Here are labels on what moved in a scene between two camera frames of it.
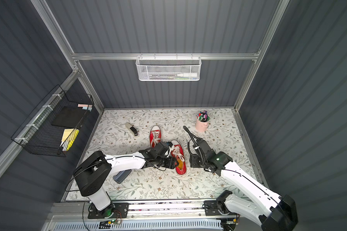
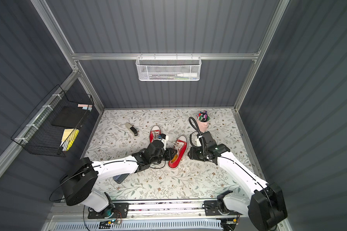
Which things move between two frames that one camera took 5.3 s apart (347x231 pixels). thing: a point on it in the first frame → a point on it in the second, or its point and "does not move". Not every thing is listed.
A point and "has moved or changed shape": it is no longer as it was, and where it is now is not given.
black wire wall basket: x=46 y=132 does not move
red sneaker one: x=178 y=152 has moved or changed shape
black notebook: x=70 y=116 does not move
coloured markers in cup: x=203 y=116 does not move
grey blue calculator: x=121 y=176 does not move
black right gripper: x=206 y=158 → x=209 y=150
